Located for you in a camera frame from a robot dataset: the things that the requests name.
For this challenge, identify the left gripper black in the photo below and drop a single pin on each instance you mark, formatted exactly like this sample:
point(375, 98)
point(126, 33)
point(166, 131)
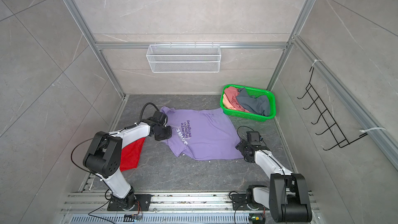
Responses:
point(169, 135)

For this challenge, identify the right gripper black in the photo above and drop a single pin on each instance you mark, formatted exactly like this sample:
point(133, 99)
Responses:
point(241, 146)

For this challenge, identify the purple t shirt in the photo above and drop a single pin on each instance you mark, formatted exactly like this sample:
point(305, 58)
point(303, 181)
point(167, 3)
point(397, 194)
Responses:
point(202, 135)

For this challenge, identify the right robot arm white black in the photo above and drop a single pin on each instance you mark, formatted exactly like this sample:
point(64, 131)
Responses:
point(287, 196)

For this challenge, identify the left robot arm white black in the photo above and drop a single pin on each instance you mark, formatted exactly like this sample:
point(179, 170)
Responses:
point(103, 157)

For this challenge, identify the red folded t shirt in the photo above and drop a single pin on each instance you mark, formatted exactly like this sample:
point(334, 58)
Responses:
point(130, 155)

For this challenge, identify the green plastic basket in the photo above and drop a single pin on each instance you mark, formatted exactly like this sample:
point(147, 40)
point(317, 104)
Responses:
point(256, 92)

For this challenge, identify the dark grey t shirt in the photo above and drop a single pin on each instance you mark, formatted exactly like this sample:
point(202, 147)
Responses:
point(259, 105)

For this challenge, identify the pink t shirt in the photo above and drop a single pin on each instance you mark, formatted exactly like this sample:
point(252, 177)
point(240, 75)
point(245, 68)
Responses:
point(230, 101)

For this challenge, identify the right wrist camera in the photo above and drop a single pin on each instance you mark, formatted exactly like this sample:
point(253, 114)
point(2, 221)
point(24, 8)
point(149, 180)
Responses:
point(254, 138)

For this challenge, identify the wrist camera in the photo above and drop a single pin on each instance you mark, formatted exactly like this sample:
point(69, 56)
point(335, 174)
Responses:
point(254, 138)
point(160, 117)

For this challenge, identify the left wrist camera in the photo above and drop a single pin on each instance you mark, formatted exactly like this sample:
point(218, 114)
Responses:
point(160, 117)

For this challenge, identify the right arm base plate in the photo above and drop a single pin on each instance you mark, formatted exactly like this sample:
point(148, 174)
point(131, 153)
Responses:
point(242, 202)

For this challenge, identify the white wire mesh shelf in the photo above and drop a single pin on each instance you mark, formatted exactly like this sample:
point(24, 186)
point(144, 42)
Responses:
point(189, 58)

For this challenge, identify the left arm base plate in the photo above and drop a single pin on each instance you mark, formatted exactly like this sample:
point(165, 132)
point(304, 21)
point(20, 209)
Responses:
point(143, 202)

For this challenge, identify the black wire hook rack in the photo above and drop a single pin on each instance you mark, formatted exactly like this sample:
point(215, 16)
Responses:
point(326, 116)

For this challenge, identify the aluminium mounting rail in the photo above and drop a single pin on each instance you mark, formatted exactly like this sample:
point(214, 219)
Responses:
point(161, 202)

